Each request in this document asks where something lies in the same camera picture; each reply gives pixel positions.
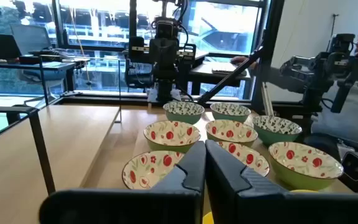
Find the computer keyboard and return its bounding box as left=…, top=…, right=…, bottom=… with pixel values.
left=211, top=62, right=248, bottom=77

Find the grey office chair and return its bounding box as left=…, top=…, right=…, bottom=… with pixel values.
left=9, top=24, right=83, bottom=106

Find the wooden shelf with black frame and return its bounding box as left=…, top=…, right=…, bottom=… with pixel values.
left=0, top=54, right=122, bottom=224

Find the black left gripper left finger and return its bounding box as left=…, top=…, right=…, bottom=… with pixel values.
left=38, top=141, right=207, bottom=224

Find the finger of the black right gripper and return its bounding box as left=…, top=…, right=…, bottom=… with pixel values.
left=164, top=46, right=180, bottom=72
left=150, top=46, right=165, bottom=72

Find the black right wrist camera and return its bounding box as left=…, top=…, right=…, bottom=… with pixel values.
left=154, top=17, right=180, bottom=39

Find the person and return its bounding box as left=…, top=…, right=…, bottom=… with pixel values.
left=256, top=17, right=358, bottom=150

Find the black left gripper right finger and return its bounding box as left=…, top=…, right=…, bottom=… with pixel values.
left=205, top=139, right=358, bottom=224

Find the silver aluminium bracket bar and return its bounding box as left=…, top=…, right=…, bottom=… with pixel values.
left=260, top=81, right=275, bottom=118

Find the black desk with keyboard tray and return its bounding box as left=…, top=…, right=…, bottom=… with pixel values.
left=188, top=49, right=253, bottom=96

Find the person's hand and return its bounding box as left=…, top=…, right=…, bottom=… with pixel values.
left=230, top=55, right=259, bottom=71

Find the black computer box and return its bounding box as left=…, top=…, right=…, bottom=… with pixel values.
left=125, top=58, right=154, bottom=90

